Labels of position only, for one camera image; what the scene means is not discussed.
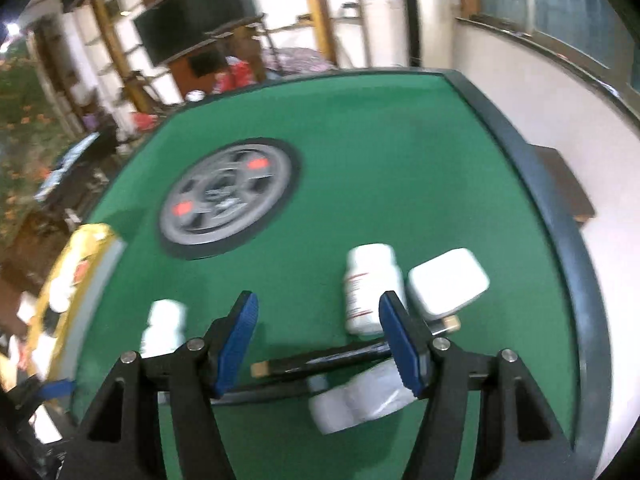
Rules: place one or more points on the small white bottle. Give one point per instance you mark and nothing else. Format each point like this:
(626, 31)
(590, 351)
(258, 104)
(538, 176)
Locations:
(162, 327)

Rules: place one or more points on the black pen with tan band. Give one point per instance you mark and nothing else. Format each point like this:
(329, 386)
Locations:
(330, 357)

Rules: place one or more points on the grey wheel table emblem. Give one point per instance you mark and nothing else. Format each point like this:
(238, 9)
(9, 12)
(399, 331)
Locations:
(227, 197)

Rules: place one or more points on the wooden wall shelf unit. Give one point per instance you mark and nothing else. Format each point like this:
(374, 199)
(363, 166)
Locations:
(320, 5)

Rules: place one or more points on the white labelled pill bottle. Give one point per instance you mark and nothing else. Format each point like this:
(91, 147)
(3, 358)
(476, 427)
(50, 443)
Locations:
(372, 285)

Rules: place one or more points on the red bag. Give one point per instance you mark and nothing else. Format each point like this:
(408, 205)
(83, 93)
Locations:
(232, 75)

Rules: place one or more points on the black flat television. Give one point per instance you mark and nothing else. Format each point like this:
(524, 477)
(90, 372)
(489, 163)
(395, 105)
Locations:
(195, 10)

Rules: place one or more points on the large white pill bottle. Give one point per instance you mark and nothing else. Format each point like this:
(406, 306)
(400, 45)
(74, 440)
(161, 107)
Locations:
(357, 400)

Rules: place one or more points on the patterned cloth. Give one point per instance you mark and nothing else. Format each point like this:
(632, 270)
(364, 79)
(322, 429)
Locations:
(300, 60)

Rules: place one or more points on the white square box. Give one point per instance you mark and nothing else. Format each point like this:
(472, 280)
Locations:
(447, 280)

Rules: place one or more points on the white cup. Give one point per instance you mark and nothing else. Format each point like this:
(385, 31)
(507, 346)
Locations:
(195, 95)

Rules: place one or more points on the dark monitor screen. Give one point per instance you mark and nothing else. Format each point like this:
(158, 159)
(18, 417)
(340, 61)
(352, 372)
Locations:
(67, 165)

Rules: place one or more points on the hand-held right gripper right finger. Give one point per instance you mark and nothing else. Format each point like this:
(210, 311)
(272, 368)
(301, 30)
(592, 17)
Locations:
(402, 345)

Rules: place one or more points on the yellow-rimmed white storage bin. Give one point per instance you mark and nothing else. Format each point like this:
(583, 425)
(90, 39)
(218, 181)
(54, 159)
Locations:
(92, 240)

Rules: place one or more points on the brown wooden stool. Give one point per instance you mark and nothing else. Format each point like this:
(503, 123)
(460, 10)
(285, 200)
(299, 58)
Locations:
(565, 185)

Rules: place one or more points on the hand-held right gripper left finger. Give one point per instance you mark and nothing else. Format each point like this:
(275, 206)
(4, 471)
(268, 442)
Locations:
(237, 345)

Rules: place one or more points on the large window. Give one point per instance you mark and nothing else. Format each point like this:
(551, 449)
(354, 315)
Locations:
(555, 10)

